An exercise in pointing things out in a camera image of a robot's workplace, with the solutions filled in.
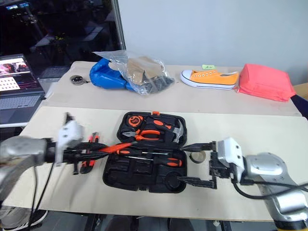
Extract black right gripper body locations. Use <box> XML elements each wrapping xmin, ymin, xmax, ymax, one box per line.
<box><xmin>208</xmin><ymin>151</ymin><xmax>232</xmax><ymax>180</ymax></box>

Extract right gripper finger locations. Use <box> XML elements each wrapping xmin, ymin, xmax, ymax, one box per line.
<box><xmin>177</xmin><ymin>175</ymin><xmax>218</xmax><ymax>190</ymax></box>
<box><xmin>184</xmin><ymin>141</ymin><xmax>217</xmax><ymax>153</ymax></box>

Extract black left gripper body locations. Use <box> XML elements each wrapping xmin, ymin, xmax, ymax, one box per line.
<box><xmin>61</xmin><ymin>141</ymin><xmax>85</xmax><ymax>176</ymax></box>

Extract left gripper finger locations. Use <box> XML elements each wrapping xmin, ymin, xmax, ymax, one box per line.
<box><xmin>83</xmin><ymin>154</ymin><xmax>111</xmax><ymax>162</ymax></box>
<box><xmin>83</xmin><ymin>142</ymin><xmax>109</xmax><ymax>152</ymax></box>

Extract orange handled screwdriver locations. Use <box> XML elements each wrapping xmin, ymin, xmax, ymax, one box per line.
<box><xmin>99</xmin><ymin>141</ymin><xmax>138</xmax><ymax>154</ymax></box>

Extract black plastic tool case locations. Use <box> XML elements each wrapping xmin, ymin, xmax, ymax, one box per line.
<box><xmin>103</xmin><ymin>111</ymin><xmax>189</xmax><ymax>194</ymax></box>

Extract orange black utility knife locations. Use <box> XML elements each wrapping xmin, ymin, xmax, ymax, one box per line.
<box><xmin>80</xmin><ymin>131</ymin><xmax>101</xmax><ymax>174</ymax></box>

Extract roll of tape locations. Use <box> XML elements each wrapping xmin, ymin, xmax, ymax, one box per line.
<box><xmin>189</xmin><ymin>150</ymin><xmax>207</xmax><ymax>165</ymax></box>

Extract claw hammer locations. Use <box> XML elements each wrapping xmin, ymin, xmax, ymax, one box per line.
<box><xmin>145</xmin><ymin>117</ymin><xmax>185</xmax><ymax>144</ymax></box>

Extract orange black slim screwdriver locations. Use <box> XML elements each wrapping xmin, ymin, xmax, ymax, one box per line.
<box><xmin>118</xmin><ymin>149</ymin><xmax>169</xmax><ymax>156</ymax></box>

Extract orange black thick screwdriver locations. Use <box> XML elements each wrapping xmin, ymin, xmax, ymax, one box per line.
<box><xmin>125</xmin><ymin>155</ymin><xmax>183</xmax><ymax>167</ymax></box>

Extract black orange tape measure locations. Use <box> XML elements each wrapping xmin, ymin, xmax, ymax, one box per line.
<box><xmin>127</xmin><ymin>115</ymin><xmax>144</xmax><ymax>128</ymax></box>

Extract small round metal tin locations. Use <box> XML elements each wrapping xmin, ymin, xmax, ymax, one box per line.
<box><xmin>69</xmin><ymin>75</ymin><xmax>84</xmax><ymax>86</ymax></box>

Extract orange canvas sneaker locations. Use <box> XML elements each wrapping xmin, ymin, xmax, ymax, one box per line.
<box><xmin>180</xmin><ymin>69</ymin><xmax>240</xmax><ymax>90</ymax></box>

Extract blue plastic bag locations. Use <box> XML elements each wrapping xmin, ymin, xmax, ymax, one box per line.
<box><xmin>89</xmin><ymin>57</ymin><xmax>138</xmax><ymax>91</ymax></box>

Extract open grey laptop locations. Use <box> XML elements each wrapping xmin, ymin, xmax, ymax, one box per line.
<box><xmin>0</xmin><ymin>54</ymin><xmax>47</xmax><ymax>127</ymax></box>

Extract grey black sneaker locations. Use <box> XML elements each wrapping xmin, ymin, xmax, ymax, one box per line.
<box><xmin>0</xmin><ymin>205</ymin><xmax>49</xmax><ymax>231</ymax></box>

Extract clear plastic bag with parts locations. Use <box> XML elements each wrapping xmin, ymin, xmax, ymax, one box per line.
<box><xmin>92</xmin><ymin>50</ymin><xmax>176</xmax><ymax>97</ymax></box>

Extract red folded fabric bag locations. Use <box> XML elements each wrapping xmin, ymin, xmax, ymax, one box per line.
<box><xmin>234</xmin><ymin>63</ymin><xmax>296</xmax><ymax>103</ymax></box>

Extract blue fabric object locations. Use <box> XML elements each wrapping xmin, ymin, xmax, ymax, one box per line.
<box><xmin>291</xmin><ymin>94</ymin><xmax>308</xmax><ymax>119</ymax></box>

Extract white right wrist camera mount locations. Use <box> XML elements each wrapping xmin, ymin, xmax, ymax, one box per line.
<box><xmin>216</xmin><ymin>137</ymin><xmax>245</xmax><ymax>181</ymax></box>

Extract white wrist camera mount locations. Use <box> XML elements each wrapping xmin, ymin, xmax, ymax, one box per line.
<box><xmin>216</xmin><ymin>137</ymin><xmax>245</xmax><ymax>181</ymax></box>
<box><xmin>54</xmin><ymin>112</ymin><xmax>85</xmax><ymax>167</ymax></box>

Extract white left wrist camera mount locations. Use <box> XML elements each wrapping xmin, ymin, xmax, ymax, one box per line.
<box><xmin>54</xmin><ymin>112</ymin><xmax>85</xmax><ymax>167</ymax></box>

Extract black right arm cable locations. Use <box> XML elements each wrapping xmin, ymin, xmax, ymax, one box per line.
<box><xmin>231</xmin><ymin>177</ymin><xmax>308</xmax><ymax>200</ymax></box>

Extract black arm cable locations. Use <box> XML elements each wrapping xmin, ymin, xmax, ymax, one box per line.
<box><xmin>231</xmin><ymin>177</ymin><xmax>308</xmax><ymax>200</ymax></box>
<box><xmin>28</xmin><ymin>163</ymin><xmax>57</xmax><ymax>227</ymax></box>

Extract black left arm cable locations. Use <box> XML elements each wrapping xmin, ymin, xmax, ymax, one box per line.
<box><xmin>28</xmin><ymin>163</ymin><xmax>57</xmax><ymax>227</ymax></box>

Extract orange handled pliers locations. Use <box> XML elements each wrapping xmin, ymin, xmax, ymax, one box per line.
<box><xmin>122</xmin><ymin>129</ymin><xmax>161</xmax><ymax>141</ymax></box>

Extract black table frame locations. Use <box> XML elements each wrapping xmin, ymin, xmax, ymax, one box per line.
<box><xmin>84</xmin><ymin>213</ymin><xmax>233</xmax><ymax>231</ymax></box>

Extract grey metal window post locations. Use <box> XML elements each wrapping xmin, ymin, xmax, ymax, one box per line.
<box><xmin>112</xmin><ymin>0</ymin><xmax>127</xmax><ymax>52</ymax></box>

